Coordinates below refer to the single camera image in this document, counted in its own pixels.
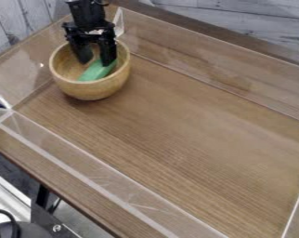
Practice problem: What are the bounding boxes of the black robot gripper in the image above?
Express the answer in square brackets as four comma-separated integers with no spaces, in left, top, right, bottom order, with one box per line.
[62,0,116,67]

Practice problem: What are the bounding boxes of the clear acrylic tray walls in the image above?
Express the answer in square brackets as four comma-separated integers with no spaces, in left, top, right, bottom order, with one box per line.
[0,0,299,238]

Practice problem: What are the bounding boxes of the brown wooden bowl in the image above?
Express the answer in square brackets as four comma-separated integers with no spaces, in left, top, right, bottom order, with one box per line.
[50,41,132,100]

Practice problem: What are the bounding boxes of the dark metal floor bracket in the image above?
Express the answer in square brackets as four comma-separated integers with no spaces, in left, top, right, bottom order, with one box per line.
[31,204,82,238]

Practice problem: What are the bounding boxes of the black table leg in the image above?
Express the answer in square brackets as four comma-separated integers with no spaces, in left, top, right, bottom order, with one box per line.
[36,185,51,208]

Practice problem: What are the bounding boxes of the green rectangular block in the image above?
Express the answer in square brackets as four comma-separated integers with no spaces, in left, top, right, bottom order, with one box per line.
[78,59,116,82]

